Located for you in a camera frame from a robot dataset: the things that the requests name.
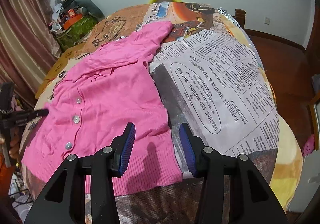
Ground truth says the brown wooden bedpost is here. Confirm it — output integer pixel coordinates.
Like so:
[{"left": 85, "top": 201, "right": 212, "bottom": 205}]
[{"left": 234, "top": 8, "right": 246, "bottom": 29}]

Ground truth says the white wall socket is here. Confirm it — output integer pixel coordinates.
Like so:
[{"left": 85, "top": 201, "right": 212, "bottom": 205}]
[{"left": 264, "top": 17, "right": 271, "bottom": 25}]

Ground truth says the striped pink curtain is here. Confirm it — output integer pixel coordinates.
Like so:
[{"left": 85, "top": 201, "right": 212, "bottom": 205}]
[{"left": 1, "top": 0, "right": 61, "bottom": 106}]

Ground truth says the green camouflage bag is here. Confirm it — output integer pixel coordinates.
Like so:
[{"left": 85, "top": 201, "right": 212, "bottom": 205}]
[{"left": 55, "top": 15, "right": 98, "bottom": 52}]

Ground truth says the orange sleeve forearm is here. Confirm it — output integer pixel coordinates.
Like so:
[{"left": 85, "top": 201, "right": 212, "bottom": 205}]
[{"left": 0, "top": 154, "right": 16, "bottom": 199}]

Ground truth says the pink knit cardigan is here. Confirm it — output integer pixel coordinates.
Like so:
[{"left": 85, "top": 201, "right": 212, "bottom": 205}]
[{"left": 22, "top": 21, "right": 182, "bottom": 196}]

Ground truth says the orange box on pile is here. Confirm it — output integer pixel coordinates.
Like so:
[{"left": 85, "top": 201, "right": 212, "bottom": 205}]
[{"left": 63, "top": 14, "right": 83, "bottom": 30}]

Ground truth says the wooden lap desk board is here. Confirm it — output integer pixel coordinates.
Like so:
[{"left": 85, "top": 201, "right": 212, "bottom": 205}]
[{"left": 35, "top": 43, "right": 85, "bottom": 99}]

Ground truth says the grey plush toy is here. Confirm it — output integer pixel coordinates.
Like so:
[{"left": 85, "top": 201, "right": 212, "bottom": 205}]
[{"left": 73, "top": 0, "right": 105, "bottom": 21}]

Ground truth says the newspaper print bed blanket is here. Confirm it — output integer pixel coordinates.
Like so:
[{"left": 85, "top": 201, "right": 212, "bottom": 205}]
[{"left": 21, "top": 2, "right": 303, "bottom": 223}]

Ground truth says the person's left hand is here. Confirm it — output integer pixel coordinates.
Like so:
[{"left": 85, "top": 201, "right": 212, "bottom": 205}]
[{"left": 1, "top": 128, "right": 21, "bottom": 160}]

